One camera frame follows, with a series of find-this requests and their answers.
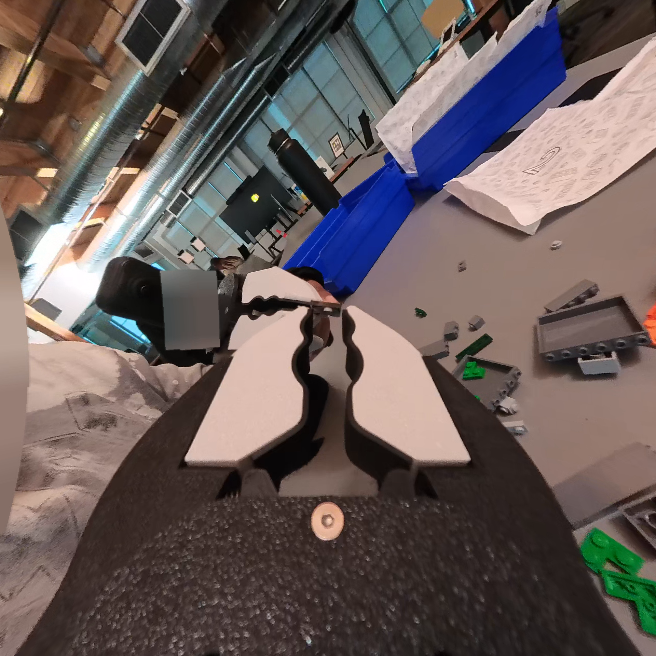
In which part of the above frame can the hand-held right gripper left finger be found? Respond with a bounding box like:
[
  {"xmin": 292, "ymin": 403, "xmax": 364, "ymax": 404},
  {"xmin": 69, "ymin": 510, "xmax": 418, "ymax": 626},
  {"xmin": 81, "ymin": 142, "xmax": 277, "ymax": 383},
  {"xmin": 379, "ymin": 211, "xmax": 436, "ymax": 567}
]
[{"xmin": 183, "ymin": 305, "xmax": 310, "ymax": 472}]

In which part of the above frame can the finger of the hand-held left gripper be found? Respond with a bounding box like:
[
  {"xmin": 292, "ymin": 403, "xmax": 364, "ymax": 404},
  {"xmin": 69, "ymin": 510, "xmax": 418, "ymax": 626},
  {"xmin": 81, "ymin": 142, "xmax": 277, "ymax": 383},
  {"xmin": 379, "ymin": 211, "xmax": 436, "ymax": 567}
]
[
  {"xmin": 238, "ymin": 267, "xmax": 327, "ymax": 308},
  {"xmin": 228, "ymin": 306, "xmax": 272, "ymax": 351}
]

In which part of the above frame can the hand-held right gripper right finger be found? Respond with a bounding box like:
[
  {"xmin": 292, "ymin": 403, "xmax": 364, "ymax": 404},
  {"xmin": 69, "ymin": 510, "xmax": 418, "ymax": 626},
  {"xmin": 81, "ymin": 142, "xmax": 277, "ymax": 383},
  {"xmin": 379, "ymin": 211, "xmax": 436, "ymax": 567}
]
[{"xmin": 344, "ymin": 305, "xmax": 472, "ymax": 474}]

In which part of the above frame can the small grey studded lego piece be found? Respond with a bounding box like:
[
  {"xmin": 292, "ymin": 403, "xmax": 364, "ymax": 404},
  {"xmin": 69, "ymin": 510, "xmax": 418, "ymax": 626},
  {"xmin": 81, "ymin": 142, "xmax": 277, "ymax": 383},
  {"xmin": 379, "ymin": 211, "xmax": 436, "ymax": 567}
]
[{"xmin": 306, "ymin": 301, "xmax": 337, "ymax": 361}]

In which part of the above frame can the dark green holed lego plate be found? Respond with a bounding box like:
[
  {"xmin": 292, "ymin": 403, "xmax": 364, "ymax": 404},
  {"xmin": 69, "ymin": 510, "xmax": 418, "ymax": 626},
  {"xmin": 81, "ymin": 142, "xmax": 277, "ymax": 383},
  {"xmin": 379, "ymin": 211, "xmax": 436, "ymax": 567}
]
[{"xmin": 456, "ymin": 336, "xmax": 494, "ymax": 363}]

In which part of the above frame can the small light grey lego piece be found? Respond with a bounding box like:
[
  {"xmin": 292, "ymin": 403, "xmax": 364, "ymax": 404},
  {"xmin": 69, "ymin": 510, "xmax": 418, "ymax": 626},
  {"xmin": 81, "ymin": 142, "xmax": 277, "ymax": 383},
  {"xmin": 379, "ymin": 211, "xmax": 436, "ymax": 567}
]
[{"xmin": 577, "ymin": 352, "xmax": 622, "ymax": 377}]

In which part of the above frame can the grey long lego brick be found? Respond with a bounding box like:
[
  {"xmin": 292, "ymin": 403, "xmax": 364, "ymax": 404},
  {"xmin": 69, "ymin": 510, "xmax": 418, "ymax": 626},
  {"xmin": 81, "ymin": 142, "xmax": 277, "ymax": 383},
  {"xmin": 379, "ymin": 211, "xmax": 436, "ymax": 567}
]
[{"xmin": 554, "ymin": 443, "xmax": 656, "ymax": 530}]

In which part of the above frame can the black monitor screen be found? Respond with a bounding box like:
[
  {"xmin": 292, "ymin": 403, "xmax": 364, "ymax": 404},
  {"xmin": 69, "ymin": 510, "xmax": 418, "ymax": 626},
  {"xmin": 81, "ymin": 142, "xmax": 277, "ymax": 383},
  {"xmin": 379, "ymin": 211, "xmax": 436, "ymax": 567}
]
[{"xmin": 221, "ymin": 166, "xmax": 300, "ymax": 238}]

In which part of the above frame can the black water bottle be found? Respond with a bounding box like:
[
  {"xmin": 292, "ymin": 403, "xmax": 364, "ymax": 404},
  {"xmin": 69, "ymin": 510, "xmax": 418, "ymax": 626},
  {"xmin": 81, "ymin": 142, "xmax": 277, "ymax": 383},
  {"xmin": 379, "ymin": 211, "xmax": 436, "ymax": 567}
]
[{"xmin": 269, "ymin": 128, "xmax": 341, "ymax": 216}]

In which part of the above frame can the person's bleached grey clothing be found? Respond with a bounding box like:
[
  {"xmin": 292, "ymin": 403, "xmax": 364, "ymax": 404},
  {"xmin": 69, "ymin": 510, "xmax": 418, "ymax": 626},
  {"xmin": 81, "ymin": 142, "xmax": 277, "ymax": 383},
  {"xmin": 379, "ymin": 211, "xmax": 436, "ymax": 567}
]
[{"xmin": 0, "ymin": 344, "xmax": 211, "ymax": 616}]

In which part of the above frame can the white printed paper bag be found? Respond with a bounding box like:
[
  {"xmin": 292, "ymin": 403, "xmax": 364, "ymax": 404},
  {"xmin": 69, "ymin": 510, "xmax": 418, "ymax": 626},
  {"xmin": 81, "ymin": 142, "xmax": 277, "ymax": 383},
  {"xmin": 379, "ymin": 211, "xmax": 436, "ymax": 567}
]
[{"xmin": 443, "ymin": 70, "xmax": 656, "ymax": 236}]

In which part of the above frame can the small dark grey lego frame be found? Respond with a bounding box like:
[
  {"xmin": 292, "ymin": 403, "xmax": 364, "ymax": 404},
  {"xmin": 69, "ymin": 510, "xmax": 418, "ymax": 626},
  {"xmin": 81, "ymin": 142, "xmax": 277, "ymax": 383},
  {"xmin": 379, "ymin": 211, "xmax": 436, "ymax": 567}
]
[{"xmin": 451, "ymin": 357, "xmax": 521, "ymax": 402}]

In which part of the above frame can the dark grey lego window frame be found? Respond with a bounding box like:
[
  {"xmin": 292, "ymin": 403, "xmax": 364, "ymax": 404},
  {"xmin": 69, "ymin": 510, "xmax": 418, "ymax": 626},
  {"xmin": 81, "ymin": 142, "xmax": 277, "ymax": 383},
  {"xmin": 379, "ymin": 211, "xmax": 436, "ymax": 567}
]
[{"xmin": 535, "ymin": 295, "xmax": 652, "ymax": 365}]

